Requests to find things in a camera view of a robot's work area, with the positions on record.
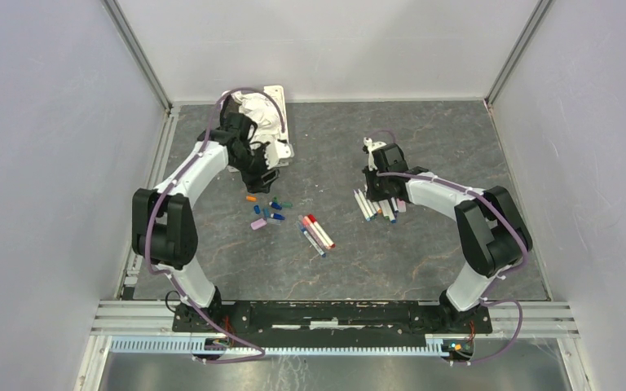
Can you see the pink highlighter pen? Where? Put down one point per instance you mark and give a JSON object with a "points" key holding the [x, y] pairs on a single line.
{"points": [[401, 205]]}

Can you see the white crumpled cloth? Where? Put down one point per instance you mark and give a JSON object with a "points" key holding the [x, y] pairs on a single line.
{"points": [[266, 114]]}

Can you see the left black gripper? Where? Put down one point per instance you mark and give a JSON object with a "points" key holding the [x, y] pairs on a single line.
{"points": [[255, 183]]}

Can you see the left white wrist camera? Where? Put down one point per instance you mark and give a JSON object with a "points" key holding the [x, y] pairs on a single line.
{"points": [[278, 154]]}

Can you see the red cap white marker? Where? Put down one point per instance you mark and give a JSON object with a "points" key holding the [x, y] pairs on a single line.
{"points": [[328, 243]]}

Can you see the white plastic basket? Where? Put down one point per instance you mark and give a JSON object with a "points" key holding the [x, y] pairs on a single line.
{"points": [[228, 104]]}

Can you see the pink highlighter cap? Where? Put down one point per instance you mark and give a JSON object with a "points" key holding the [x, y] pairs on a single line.
{"points": [[258, 224]]}

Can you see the green cap white marker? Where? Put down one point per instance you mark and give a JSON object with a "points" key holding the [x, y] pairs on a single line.
{"points": [[361, 204]]}

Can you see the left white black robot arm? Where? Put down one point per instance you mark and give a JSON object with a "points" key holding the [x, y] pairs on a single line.
{"points": [[163, 227]]}

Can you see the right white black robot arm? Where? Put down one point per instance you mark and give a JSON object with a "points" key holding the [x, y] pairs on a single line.
{"points": [[493, 236]]}

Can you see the blue cap white marker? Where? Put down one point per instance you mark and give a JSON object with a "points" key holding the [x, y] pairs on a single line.
{"points": [[388, 211], [372, 210]]}

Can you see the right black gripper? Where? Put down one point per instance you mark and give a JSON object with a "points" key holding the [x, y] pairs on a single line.
{"points": [[373, 195]]}

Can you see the black mounting base plate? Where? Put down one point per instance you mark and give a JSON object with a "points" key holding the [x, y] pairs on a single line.
{"points": [[331, 324]]}

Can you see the white slotted cable duct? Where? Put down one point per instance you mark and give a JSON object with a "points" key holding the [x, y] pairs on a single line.
{"points": [[202, 346]]}

